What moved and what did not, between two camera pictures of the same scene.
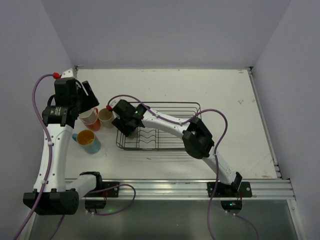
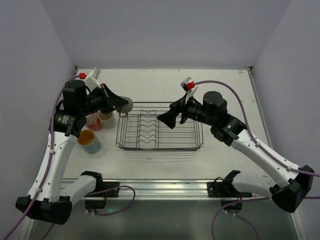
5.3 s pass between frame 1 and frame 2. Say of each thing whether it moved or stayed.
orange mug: stayed
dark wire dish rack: stayed
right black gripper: moved
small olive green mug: moved
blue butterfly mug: stayed
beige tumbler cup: stayed
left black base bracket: stayed
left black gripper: moved
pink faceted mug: stayed
